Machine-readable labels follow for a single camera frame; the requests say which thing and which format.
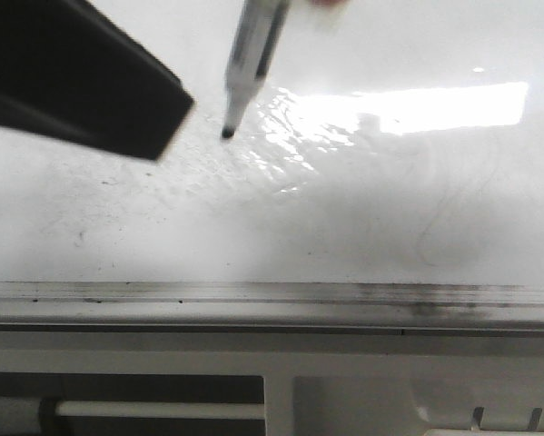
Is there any white whiteboard with aluminium frame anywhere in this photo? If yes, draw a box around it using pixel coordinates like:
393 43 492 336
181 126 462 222
0 1 544 331

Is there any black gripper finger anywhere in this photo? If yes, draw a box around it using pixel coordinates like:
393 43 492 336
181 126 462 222
0 1 193 161

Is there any white marker tray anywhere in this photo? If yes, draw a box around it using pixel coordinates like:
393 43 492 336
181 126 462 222
0 332 544 435

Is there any white black-tipped whiteboard marker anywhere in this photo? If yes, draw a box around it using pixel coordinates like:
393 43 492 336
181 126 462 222
221 0 291 140

